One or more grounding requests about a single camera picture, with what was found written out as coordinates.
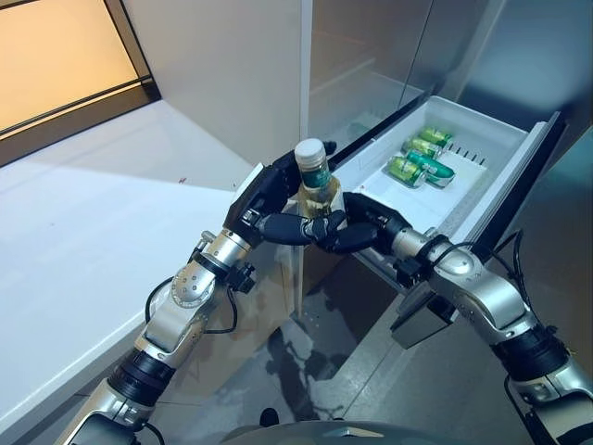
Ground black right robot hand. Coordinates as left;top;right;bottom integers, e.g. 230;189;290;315
319;190;416;256

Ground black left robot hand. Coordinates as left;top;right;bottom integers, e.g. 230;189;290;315
221;138;348;247

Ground yellow drink bottle white cap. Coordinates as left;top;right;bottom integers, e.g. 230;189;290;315
294;138;347;222

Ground white fridge drawer bin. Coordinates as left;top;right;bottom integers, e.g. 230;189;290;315
331;95;550;247

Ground stainless steel fridge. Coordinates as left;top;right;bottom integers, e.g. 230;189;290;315
305;0;593;353

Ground green drink can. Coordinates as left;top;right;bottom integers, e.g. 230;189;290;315
386;157;430;187
419;127;455;146
405;137;444;159
406;150;456;189

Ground tall white cabinet panel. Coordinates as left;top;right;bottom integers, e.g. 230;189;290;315
124;0;311;325

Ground grey robot body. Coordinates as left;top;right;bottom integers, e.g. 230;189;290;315
221;419;464;445

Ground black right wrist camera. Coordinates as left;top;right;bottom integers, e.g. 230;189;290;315
393;257;423;291

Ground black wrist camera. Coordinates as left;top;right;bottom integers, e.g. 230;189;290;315
393;257;423;291
229;261;259;293

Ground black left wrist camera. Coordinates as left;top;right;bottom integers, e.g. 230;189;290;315
229;261;259;293

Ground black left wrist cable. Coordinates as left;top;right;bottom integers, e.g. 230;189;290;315
144;273;240;335

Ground lit window with dark frame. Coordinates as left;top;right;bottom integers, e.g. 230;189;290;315
0;0;163;166

